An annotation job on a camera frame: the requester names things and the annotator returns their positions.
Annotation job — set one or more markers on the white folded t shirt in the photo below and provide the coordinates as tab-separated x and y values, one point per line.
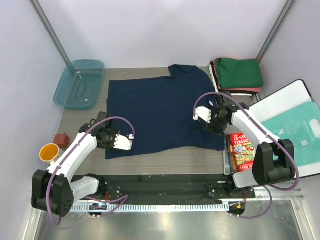
213	76

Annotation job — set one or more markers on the aluminium rail frame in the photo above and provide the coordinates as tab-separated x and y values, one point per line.
198	213

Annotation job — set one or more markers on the teal plastic bin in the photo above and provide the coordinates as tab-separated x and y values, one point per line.
80	84

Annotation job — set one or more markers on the green folded t shirt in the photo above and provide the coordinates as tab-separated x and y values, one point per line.
233	73

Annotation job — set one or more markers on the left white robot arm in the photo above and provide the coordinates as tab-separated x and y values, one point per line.
54	191

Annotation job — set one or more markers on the navy blue t shirt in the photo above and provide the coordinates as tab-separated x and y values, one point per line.
160	110

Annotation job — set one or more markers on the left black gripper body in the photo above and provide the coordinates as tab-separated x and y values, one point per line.
110	140

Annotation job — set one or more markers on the white board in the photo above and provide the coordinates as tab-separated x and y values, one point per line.
288	97

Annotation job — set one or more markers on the white orange mug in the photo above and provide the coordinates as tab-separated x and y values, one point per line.
50	153

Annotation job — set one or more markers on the red brown block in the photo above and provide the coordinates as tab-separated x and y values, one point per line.
62	140

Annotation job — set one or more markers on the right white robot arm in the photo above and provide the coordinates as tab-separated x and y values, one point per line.
274	162

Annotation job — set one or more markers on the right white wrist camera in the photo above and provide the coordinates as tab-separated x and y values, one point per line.
202	113

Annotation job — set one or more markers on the red treehouse book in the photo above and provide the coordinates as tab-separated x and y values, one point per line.
243	150

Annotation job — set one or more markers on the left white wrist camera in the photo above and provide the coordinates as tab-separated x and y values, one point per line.
122	142

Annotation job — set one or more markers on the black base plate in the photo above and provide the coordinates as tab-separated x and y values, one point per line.
165	187

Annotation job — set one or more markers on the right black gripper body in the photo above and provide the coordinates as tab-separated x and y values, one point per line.
217	121

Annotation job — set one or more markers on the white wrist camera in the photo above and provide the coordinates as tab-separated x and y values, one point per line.
122	142
202	113

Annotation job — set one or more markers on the pink folded t shirt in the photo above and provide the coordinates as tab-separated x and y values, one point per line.
253	90

